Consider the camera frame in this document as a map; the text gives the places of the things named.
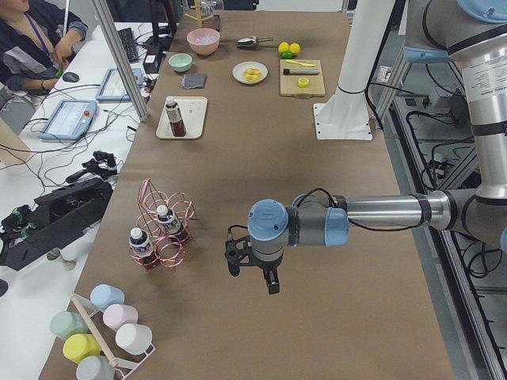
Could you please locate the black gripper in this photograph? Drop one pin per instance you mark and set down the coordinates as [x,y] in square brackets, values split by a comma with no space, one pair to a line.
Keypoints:
[266,265]

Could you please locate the glazed yellow donut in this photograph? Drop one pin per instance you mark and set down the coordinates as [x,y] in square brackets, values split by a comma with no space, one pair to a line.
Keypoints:
[252,74]

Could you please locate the white round plate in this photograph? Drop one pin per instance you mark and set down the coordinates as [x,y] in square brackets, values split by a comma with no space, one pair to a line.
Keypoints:
[239,68]

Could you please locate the dark tea bottle on tray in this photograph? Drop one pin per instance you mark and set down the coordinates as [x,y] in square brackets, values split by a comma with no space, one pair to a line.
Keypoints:
[175,118]

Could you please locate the cream rabbit tray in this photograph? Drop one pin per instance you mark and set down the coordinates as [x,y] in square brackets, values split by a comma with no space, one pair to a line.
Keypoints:
[193,111]

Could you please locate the tea bottle in rack upper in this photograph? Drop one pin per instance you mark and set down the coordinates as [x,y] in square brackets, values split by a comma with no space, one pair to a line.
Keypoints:
[170,223]

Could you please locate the tea bottle in rack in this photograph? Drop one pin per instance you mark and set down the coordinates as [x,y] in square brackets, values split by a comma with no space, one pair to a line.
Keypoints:
[170,223]
[142,248]

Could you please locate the tea bottle in rack lower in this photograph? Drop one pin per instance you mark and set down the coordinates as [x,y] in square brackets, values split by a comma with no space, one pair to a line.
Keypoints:
[142,248]

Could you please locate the white cup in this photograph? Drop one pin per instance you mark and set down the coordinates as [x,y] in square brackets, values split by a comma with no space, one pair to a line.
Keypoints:
[134,338]

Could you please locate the pink cup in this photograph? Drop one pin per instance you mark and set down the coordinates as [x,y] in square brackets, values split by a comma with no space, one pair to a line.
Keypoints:
[117,315]

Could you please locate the light blue cup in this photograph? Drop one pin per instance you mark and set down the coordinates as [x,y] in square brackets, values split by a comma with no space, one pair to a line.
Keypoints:
[104,295]

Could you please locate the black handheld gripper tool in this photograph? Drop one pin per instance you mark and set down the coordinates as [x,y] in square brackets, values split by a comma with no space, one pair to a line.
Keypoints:
[102,164]

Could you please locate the grey cup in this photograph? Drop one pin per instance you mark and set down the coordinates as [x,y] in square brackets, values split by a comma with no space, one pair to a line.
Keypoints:
[95,367]

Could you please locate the half lemon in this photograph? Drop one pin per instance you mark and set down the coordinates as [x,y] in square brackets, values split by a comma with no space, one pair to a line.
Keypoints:
[303,82]

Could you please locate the yellow cup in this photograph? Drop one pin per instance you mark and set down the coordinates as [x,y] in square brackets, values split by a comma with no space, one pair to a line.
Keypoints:
[79,346]

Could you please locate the bamboo cutting board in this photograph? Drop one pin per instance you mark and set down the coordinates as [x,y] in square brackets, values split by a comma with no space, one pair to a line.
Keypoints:
[288,83]

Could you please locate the grey folded cloth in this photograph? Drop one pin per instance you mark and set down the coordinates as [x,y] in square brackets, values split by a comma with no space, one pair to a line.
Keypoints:
[193,81]

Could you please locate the mint green cup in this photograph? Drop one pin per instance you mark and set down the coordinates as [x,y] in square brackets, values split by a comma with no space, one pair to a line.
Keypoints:
[65,324]

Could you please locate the steel cylinder black cap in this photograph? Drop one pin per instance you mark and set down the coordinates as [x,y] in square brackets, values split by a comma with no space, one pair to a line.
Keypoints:
[289,71]

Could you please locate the yellow plastic knife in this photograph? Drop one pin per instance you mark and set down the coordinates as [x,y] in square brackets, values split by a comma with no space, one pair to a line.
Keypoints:
[300,63]

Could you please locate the green lime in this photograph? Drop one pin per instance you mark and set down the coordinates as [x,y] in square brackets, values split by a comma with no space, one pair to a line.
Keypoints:
[287,55]

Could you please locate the mint green bowl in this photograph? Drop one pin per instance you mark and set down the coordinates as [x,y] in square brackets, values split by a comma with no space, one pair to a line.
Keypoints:
[180,62]

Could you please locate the yellow lemon far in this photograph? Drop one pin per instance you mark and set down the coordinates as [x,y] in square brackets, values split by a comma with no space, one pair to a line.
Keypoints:
[283,47]

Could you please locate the yellow lemon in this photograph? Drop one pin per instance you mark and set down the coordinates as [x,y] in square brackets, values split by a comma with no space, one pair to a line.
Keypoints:
[283,47]
[294,48]

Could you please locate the yellow lemon near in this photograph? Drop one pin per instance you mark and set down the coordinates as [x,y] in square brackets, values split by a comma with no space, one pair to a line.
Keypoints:
[294,48]

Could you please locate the metal ice scoop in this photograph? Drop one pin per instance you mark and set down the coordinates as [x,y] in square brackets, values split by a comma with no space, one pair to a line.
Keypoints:
[251,42]

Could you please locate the teach pendant far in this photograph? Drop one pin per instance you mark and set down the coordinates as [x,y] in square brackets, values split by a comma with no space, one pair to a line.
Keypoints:
[112,88]

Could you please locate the teach pendant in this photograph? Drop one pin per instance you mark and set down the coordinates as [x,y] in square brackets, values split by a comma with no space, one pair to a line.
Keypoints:
[112,88]
[70,120]

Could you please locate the black power adapter box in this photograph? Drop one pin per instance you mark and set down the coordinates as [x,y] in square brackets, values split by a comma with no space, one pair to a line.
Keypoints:
[153,60]

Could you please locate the pink bowl with ice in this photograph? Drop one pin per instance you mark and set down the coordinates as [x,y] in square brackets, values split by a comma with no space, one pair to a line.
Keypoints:
[203,41]

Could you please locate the teach pendant near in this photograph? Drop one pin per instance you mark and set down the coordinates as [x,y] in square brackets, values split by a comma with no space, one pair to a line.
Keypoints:
[70,120]

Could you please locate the wooden mug tree stand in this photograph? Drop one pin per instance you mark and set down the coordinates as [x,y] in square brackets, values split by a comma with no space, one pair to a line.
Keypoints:
[205,13]

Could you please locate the black computer mouse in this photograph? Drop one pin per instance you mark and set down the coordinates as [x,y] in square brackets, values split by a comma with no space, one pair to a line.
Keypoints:
[70,77]

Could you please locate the black keyboard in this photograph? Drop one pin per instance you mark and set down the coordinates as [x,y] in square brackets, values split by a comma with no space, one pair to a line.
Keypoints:
[128,43]

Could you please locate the seated person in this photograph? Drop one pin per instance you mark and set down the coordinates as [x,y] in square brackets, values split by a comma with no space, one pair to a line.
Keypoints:
[37,43]

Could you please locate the copper wire bottle rack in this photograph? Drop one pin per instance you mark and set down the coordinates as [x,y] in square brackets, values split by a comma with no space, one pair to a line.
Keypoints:
[171,251]

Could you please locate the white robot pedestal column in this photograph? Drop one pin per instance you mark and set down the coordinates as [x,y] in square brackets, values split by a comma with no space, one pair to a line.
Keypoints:
[345,115]

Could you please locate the aluminium frame post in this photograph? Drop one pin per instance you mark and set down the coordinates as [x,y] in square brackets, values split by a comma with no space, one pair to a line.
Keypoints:
[123,66]

